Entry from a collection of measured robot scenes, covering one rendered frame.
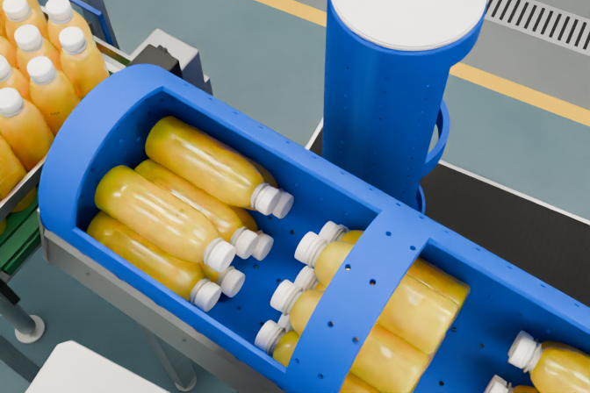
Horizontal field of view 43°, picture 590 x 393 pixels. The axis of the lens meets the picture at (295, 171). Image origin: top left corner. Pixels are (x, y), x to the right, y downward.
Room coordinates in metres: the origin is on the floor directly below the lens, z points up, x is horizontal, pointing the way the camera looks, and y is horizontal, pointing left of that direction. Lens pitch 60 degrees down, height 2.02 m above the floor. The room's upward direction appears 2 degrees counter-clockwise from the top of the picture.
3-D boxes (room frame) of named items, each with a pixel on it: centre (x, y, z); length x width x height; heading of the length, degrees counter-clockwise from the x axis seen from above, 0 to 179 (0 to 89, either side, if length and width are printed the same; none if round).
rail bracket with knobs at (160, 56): (0.80, 0.25, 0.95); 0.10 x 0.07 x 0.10; 145
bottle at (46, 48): (0.79, 0.42, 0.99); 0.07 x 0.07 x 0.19
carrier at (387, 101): (0.94, -0.21, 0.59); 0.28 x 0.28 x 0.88
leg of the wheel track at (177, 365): (0.52, 0.31, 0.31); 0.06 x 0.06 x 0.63; 55
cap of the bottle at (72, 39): (0.79, 0.35, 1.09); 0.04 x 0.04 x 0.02
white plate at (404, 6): (0.94, -0.21, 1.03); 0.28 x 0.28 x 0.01
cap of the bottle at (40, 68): (0.73, 0.39, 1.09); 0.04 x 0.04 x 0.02
